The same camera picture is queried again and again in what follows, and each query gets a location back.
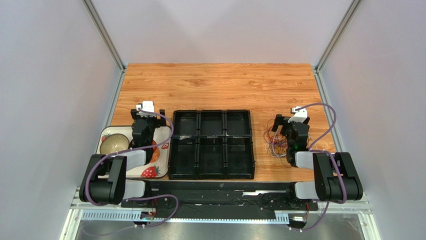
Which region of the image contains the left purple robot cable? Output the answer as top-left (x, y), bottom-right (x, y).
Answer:
top-left (84, 105), bottom-right (180, 229)

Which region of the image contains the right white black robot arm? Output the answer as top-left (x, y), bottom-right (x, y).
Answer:
top-left (271, 114), bottom-right (364, 204)

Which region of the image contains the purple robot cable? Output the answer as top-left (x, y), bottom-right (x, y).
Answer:
top-left (288, 102), bottom-right (348, 232)
top-left (84, 105), bottom-right (180, 229)

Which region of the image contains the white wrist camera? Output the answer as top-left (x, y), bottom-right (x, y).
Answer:
top-left (136, 101), bottom-right (156, 118)
top-left (288, 106), bottom-right (308, 123)

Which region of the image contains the orange translucent cup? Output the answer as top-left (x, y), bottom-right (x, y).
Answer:
top-left (150, 146), bottom-right (161, 163)

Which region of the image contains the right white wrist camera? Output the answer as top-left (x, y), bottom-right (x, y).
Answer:
top-left (288, 106), bottom-right (308, 123)

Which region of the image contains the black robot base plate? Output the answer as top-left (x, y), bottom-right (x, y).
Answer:
top-left (120, 179), bottom-right (320, 221)

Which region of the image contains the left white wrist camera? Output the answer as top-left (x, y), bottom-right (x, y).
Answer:
top-left (136, 101), bottom-right (156, 118)

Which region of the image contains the black six-compartment tray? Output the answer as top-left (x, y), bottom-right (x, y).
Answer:
top-left (168, 109), bottom-right (256, 180)

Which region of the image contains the red thin wire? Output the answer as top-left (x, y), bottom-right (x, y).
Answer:
top-left (263, 118), bottom-right (288, 151)

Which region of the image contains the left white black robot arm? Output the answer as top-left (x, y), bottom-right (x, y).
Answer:
top-left (79, 107), bottom-right (174, 206)

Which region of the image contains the white strawberry pattern tray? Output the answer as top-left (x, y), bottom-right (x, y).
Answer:
top-left (96, 126), bottom-right (171, 179)

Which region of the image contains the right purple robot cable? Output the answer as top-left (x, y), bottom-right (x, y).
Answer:
top-left (288, 102), bottom-right (348, 232)

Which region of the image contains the beige ceramic bowl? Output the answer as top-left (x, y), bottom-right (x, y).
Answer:
top-left (99, 133), bottom-right (130, 155)

